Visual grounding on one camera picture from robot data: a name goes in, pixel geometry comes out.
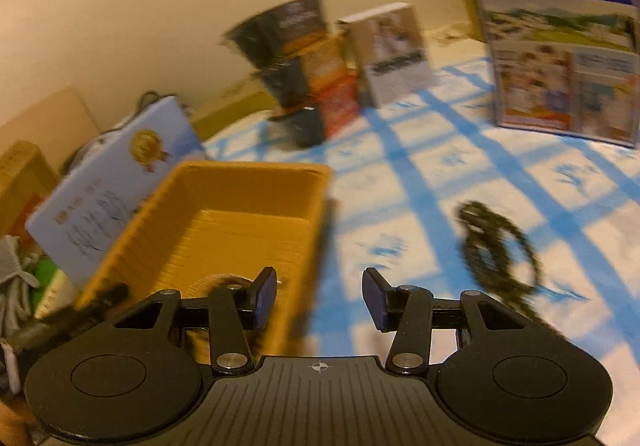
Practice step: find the blue checked tablecloth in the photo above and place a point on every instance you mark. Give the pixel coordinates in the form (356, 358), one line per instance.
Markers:
(450, 160)

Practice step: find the dark blue milk carton box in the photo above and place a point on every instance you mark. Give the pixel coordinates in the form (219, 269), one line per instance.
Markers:
(550, 25)

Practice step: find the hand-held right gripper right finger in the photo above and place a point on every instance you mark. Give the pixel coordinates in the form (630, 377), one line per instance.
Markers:
(375, 298)

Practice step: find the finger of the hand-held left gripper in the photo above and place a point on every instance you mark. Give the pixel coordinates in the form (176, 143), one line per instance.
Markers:
(100, 301)

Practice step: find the grey cloth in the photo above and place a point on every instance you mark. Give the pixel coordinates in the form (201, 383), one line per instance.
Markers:
(15, 266)

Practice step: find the black instant food bowl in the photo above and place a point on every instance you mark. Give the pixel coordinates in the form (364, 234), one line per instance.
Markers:
(295, 80)
(310, 125)
(280, 25)

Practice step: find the brown paper flour sack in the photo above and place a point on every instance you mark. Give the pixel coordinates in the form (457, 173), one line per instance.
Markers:
(25, 186)

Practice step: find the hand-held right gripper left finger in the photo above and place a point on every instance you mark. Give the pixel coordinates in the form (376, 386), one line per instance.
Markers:
(265, 298)

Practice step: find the light wooden board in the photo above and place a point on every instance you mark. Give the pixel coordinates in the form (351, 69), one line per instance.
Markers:
(55, 115)

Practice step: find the yellow plastic tray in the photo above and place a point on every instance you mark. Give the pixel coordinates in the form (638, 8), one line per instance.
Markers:
(240, 226)

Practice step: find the light blue milk carton box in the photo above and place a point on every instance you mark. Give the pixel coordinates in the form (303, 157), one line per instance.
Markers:
(115, 175)

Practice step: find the green label rice pack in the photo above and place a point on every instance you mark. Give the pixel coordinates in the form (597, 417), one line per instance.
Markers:
(45, 271)

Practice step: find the small white product box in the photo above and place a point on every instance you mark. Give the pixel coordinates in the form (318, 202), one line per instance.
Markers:
(390, 60)

